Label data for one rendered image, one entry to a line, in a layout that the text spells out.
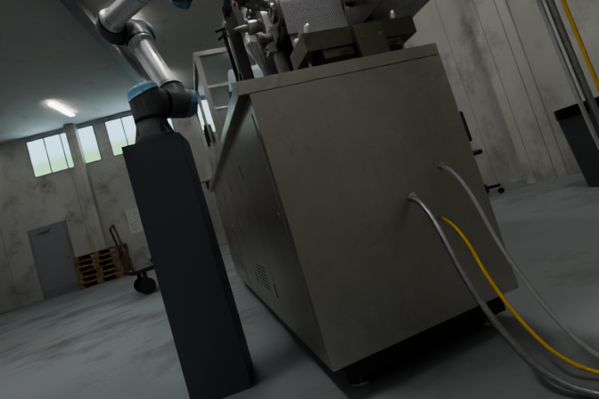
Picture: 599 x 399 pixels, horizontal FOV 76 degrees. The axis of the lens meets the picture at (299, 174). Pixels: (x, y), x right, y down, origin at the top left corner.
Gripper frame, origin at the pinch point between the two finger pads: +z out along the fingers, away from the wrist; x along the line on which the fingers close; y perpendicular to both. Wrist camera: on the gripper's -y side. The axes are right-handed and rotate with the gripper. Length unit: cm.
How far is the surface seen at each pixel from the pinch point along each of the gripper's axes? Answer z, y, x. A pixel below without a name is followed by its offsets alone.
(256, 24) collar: -2.9, 6.7, 23.8
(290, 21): 10.1, -2.6, -4.4
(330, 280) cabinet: 49, -82, -30
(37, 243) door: -417, -294, 1231
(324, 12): 19.9, 7.4, -4.4
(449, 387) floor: 83, -95, -41
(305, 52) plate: 18.6, -21.4, -22.3
